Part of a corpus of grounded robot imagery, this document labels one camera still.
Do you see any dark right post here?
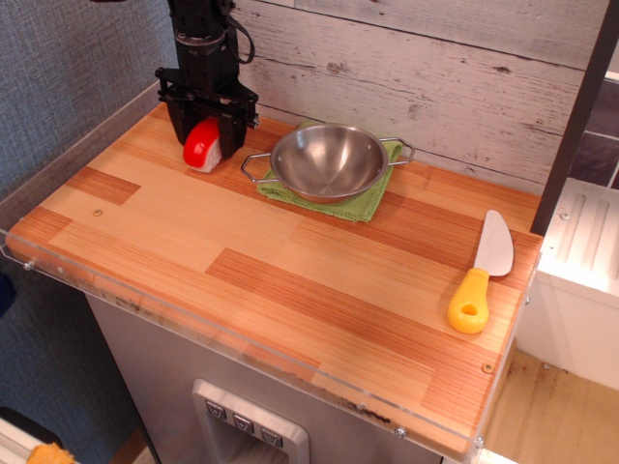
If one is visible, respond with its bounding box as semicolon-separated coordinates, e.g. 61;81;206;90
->
530;0;618;236

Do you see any yellow handled toy knife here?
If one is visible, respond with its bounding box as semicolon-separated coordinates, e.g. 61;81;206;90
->
447;210;514;334

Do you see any clear acrylic edge guard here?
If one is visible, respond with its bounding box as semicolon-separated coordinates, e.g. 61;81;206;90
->
1;231;484;463

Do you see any white toy sink unit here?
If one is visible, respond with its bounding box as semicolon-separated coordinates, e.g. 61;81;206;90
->
515;71;619;392

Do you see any red white toy sushi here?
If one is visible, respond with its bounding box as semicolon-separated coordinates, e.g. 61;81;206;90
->
183;118;222;173

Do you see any small steel pot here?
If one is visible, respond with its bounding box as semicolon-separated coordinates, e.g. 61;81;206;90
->
241;123;416;204

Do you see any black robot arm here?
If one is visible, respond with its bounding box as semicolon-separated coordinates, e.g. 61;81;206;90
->
155;1;258;160

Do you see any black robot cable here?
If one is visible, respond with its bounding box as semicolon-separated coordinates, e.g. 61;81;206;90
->
226;12;256;65

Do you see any green folded cloth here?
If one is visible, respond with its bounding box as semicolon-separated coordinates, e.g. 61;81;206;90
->
257;124;398;222

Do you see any grey toy fridge cabinet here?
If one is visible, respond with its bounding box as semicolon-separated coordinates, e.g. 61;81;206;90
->
87;297;442;463

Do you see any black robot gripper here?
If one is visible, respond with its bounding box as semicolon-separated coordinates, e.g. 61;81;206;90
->
156;36;258;160

